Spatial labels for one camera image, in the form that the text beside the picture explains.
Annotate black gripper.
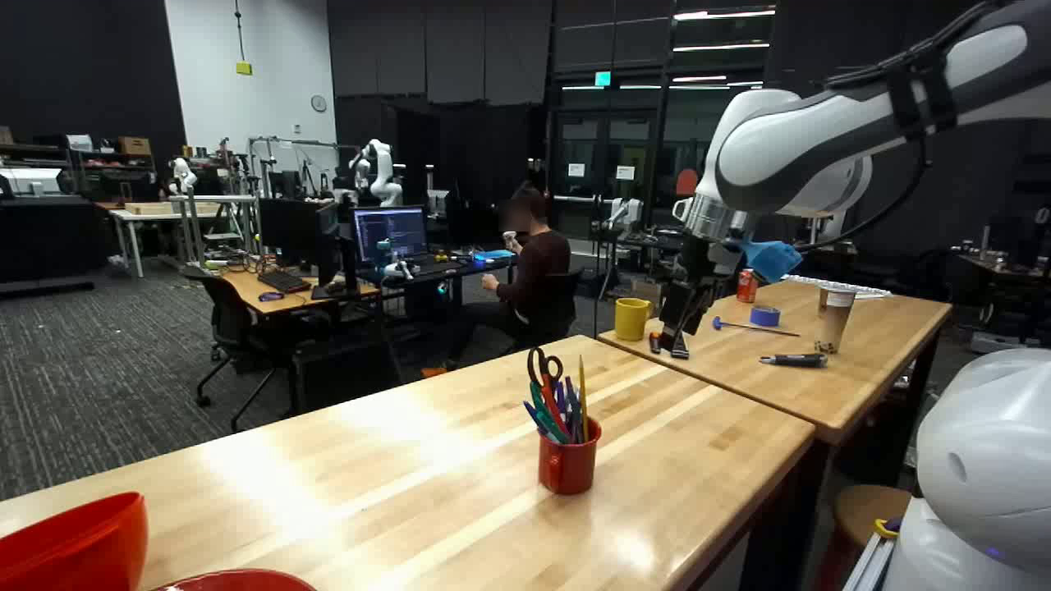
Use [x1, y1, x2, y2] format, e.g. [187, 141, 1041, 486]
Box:
[658, 231, 720, 335]

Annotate yellow pencil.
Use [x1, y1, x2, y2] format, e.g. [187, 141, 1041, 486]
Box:
[576, 350, 592, 443]

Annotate yellow cup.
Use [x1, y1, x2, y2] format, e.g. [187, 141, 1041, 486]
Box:
[612, 296, 655, 345]

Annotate black marker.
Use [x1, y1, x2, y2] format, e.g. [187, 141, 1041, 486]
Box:
[762, 347, 830, 372]

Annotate blue marker pen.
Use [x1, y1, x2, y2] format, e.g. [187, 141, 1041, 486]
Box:
[554, 374, 582, 443]

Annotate seated person dark shirt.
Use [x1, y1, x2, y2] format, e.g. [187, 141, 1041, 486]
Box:
[476, 179, 576, 347]

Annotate clear plastic cup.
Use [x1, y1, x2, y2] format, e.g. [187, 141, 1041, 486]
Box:
[813, 284, 859, 358]

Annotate red marker pen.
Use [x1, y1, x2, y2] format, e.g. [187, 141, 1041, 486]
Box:
[538, 379, 572, 440]

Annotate green marker pen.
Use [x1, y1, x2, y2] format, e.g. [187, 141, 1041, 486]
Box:
[520, 398, 566, 447]

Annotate white paper sheet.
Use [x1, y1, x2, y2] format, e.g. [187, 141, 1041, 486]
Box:
[781, 271, 897, 306]

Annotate red mug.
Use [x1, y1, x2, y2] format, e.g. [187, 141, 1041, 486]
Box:
[534, 418, 603, 499]

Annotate wooden side table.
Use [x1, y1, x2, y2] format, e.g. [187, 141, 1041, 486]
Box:
[599, 277, 955, 591]

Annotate round wooden stool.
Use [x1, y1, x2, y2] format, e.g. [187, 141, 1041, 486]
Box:
[830, 481, 912, 591]

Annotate lit computer monitor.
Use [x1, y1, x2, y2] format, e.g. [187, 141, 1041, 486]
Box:
[350, 207, 431, 271]

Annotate black computer monitor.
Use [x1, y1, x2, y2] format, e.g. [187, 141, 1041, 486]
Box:
[260, 197, 361, 293]

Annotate black keyboard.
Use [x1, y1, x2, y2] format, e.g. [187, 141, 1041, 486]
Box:
[260, 265, 311, 296]

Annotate wooden office desk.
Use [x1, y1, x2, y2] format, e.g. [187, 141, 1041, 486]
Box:
[218, 256, 520, 374]

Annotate red bowl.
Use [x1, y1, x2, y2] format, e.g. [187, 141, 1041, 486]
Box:
[0, 490, 150, 591]
[160, 567, 319, 591]

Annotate small white background robot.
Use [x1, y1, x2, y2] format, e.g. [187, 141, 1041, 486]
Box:
[166, 154, 200, 197]

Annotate black low cabinet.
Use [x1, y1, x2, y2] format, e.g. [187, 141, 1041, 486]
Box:
[0, 194, 112, 296]

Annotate blue handled tool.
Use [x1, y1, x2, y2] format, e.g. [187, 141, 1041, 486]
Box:
[711, 315, 803, 338]

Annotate black handled scissors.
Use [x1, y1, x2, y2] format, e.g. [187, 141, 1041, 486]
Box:
[526, 345, 568, 412]

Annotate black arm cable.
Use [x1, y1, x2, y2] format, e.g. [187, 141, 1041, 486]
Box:
[813, 0, 1030, 248]

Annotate metal frame work table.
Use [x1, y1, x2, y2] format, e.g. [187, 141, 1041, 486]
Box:
[103, 194, 264, 283]

